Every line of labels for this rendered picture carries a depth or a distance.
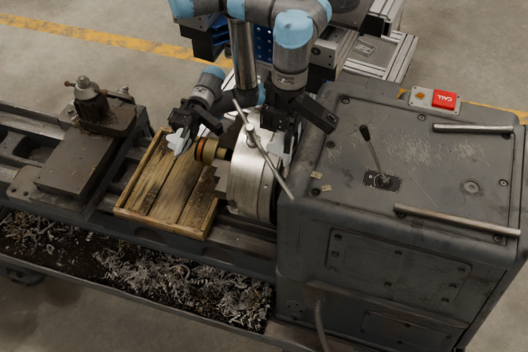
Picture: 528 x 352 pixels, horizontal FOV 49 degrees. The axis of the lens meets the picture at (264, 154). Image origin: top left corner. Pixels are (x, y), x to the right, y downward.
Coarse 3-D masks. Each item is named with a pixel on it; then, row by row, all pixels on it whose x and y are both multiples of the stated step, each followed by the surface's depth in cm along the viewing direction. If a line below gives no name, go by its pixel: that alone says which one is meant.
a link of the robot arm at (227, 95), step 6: (228, 90) 197; (222, 96) 195; (228, 96) 195; (216, 102) 192; (222, 102) 194; (228, 102) 195; (210, 108) 194; (216, 108) 194; (222, 108) 195; (228, 108) 196; (234, 108) 197; (216, 114) 196; (222, 114) 199
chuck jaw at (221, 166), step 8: (216, 160) 167; (224, 160) 167; (216, 168) 166; (224, 168) 165; (216, 176) 164; (224, 176) 164; (224, 184) 162; (216, 192) 162; (224, 192) 160; (232, 200) 160
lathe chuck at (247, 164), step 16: (256, 128) 156; (240, 144) 154; (240, 160) 153; (256, 160) 153; (240, 176) 154; (256, 176) 153; (240, 192) 156; (256, 192) 154; (240, 208) 160; (256, 208) 157
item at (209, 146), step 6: (204, 138) 170; (210, 138) 170; (216, 138) 170; (198, 144) 169; (204, 144) 169; (210, 144) 168; (216, 144) 167; (198, 150) 168; (204, 150) 168; (210, 150) 167; (216, 150) 168; (222, 150) 168; (228, 150) 173; (198, 156) 169; (204, 156) 168; (210, 156) 167; (216, 156) 168; (222, 156) 168; (228, 156) 173; (204, 162) 169; (210, 162) 168
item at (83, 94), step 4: (76, 84) 180; (92, 84) 180; (96, 84) 182; (76, 88) 179; (88, 88) 179; (92, 88) 179; (76, 92) 179; (80, 92) 179; (84, 92) 178; (88, 92) 179; (92, 92) 179; (76, 96) 180; (80, 96) 179; (84, 96) 179; (88, 96) 179; (92, 96) 180; (84, 100) 180
